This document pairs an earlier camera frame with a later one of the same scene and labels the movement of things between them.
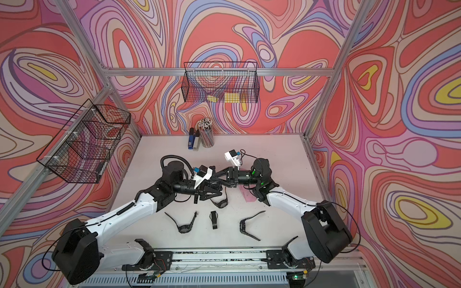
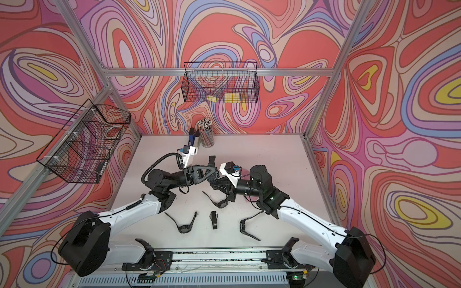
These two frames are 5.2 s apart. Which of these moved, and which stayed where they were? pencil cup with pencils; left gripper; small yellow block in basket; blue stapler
Moved: left gripper
Stayed: small yellow block in basket; blue stapler; pencil cup with pencils
